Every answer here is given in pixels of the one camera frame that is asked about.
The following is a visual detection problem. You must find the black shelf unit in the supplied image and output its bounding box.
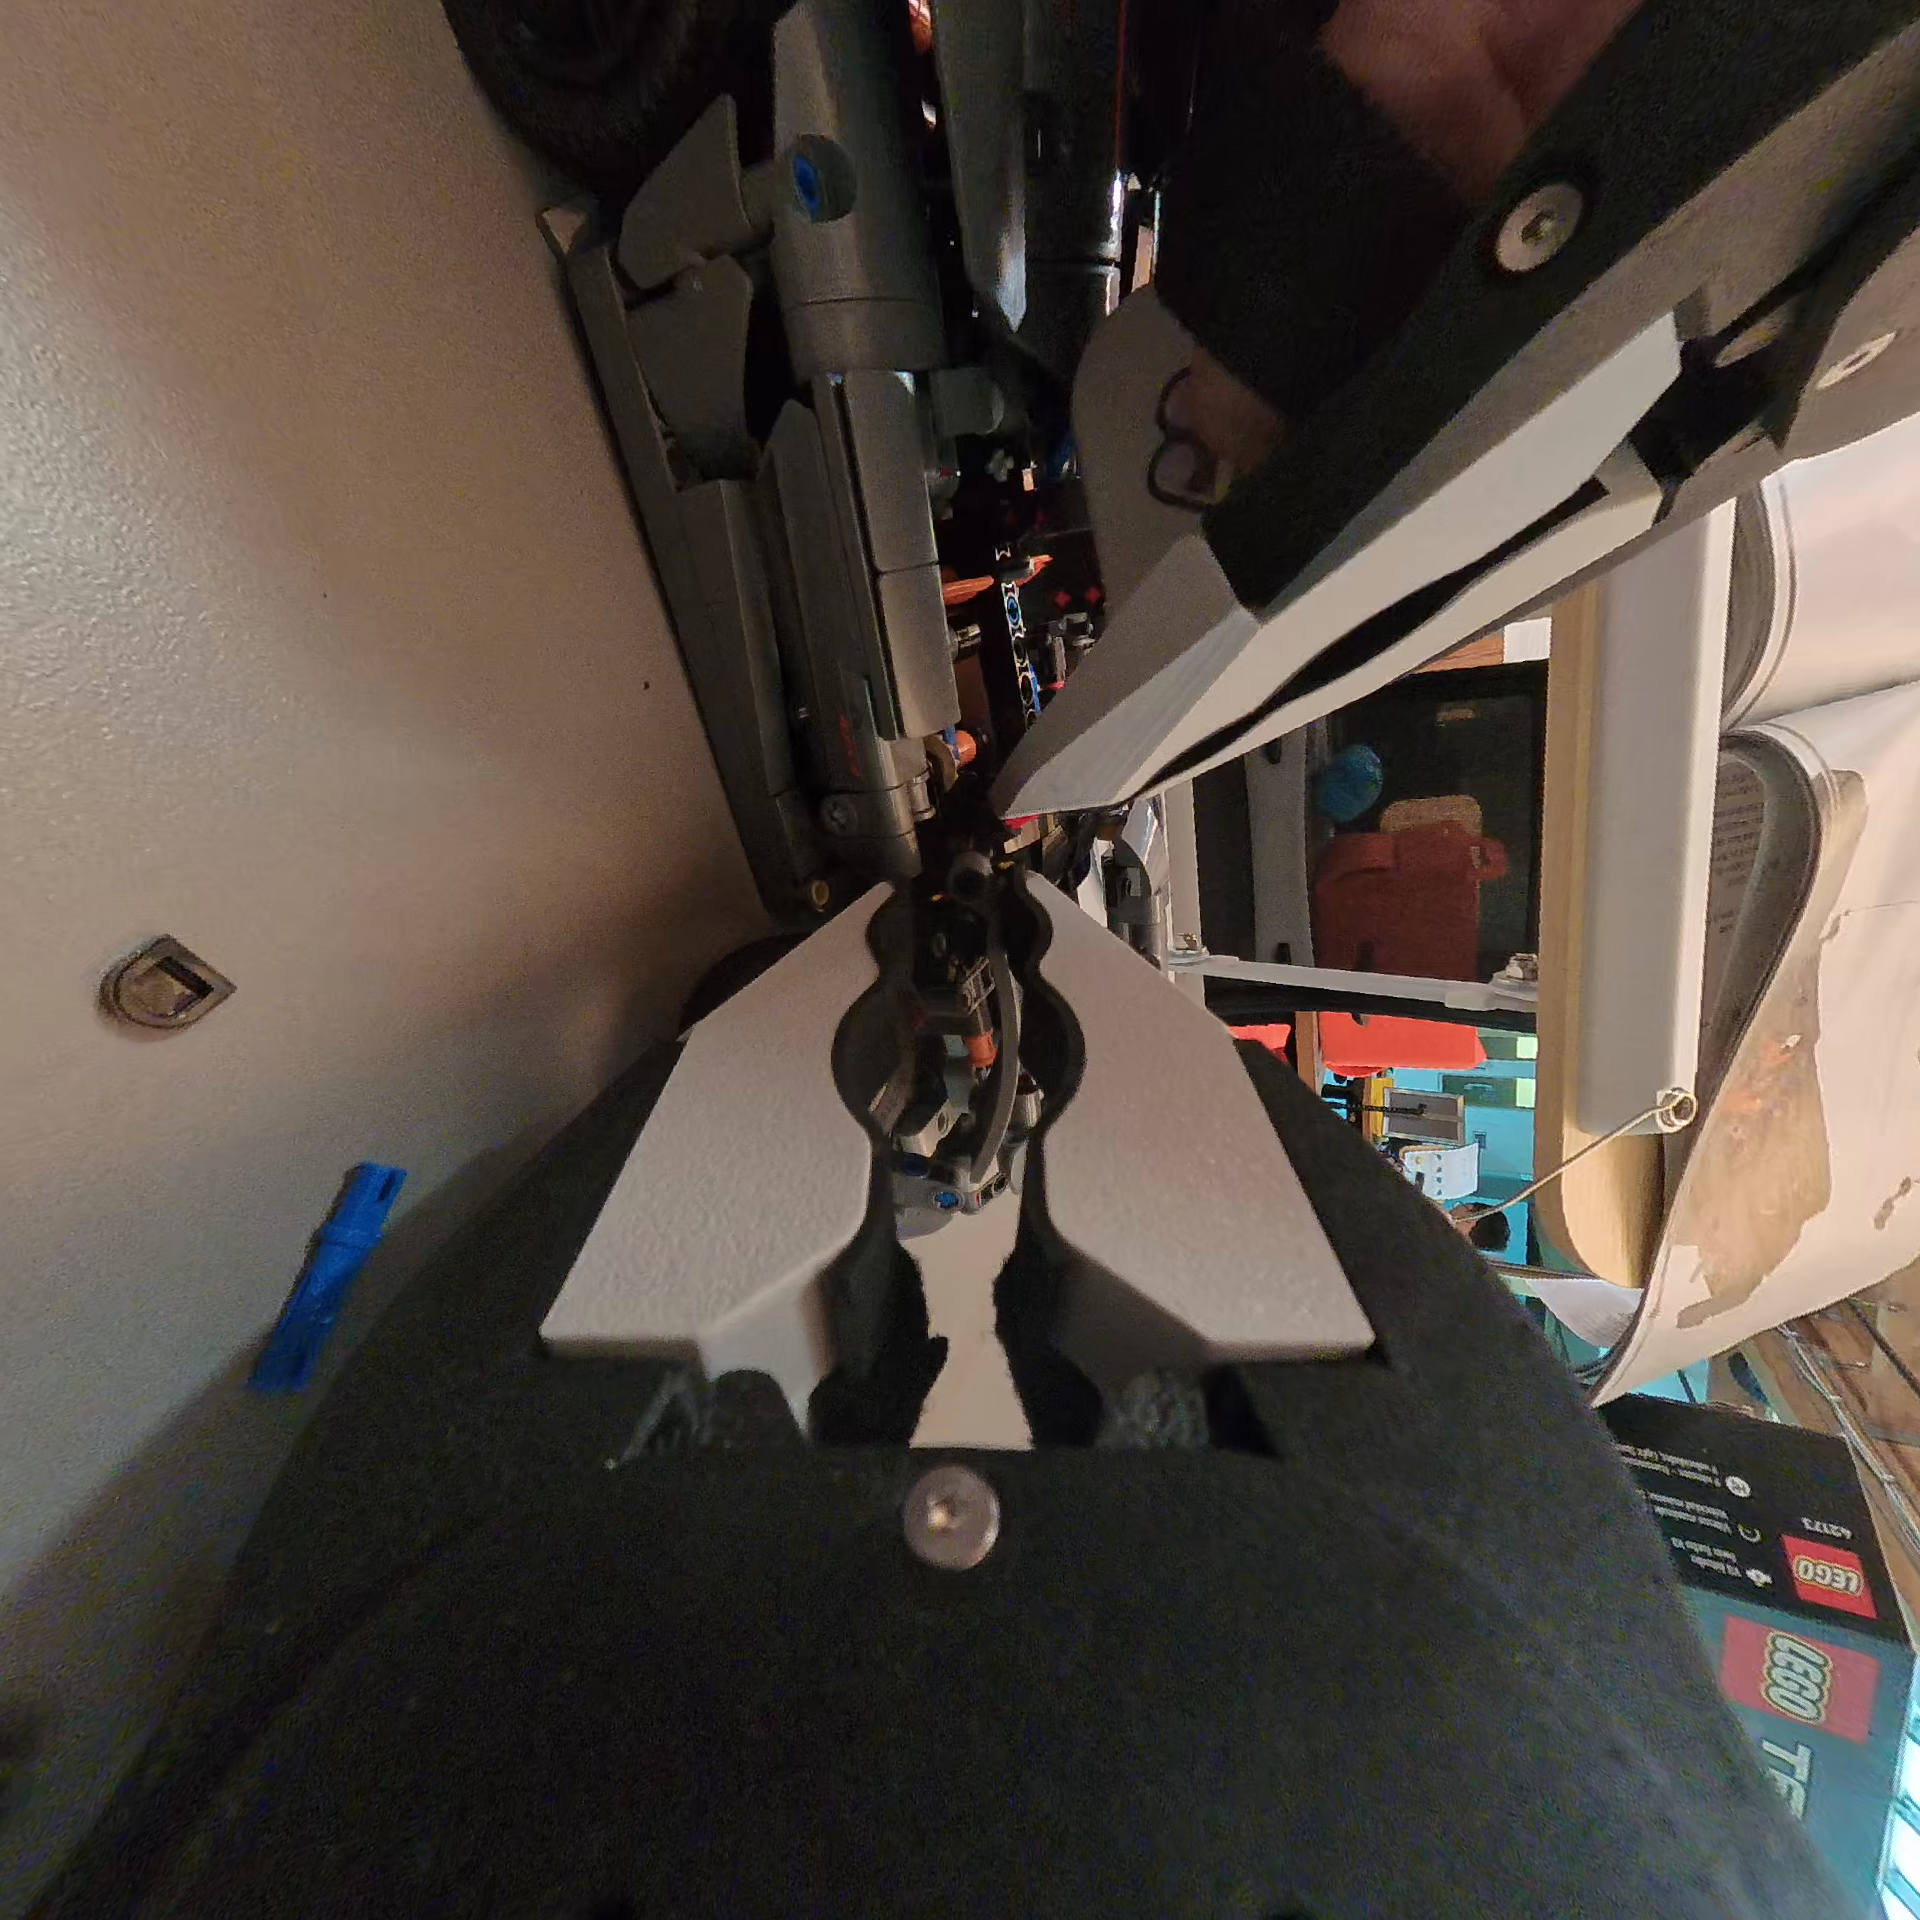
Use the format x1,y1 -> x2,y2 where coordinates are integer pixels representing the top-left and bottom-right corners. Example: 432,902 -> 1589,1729
1198,661 -> 1549,1055

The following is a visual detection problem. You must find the small black lego bush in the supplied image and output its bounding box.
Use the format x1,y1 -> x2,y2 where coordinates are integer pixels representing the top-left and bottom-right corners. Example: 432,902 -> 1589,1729
99,937 -> 237,1031

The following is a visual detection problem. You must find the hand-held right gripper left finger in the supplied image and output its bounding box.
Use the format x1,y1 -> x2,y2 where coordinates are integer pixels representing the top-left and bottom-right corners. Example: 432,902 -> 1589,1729
537,878 -> 943,1447

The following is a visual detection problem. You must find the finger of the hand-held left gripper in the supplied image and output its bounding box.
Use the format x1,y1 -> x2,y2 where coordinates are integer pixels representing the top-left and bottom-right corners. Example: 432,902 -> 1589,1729
1147,483 -> 1670,802
994,292 -> 1688,821

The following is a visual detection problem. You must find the lego instruction booklet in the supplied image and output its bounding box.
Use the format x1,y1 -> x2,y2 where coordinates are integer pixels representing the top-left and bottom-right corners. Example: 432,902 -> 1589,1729
1593,421 -> 1920,1410

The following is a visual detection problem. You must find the black lego set box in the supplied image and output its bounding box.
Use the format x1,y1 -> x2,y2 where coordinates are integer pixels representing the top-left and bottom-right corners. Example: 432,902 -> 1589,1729
1599,1397 -> 1920,1920

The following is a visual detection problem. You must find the person's left hand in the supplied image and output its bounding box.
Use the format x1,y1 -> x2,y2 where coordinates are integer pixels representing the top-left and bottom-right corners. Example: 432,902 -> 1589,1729
1318,0 -> 1649,185

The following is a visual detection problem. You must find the grey lego car model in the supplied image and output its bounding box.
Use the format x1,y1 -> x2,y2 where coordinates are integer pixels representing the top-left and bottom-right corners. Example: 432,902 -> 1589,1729
440,0 -> 1188,1247

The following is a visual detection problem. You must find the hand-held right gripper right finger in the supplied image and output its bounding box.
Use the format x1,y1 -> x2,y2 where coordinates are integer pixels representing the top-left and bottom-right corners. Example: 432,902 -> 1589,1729
994,877 -> 1377,1449

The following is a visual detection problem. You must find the orange box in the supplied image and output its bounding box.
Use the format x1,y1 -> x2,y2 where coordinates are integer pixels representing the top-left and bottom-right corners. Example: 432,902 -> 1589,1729
1233,1013 -> 1486,1083

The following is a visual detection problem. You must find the blue lego pin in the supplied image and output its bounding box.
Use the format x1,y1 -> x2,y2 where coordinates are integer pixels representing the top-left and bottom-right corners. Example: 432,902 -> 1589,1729
249,1163 -> 411,1397

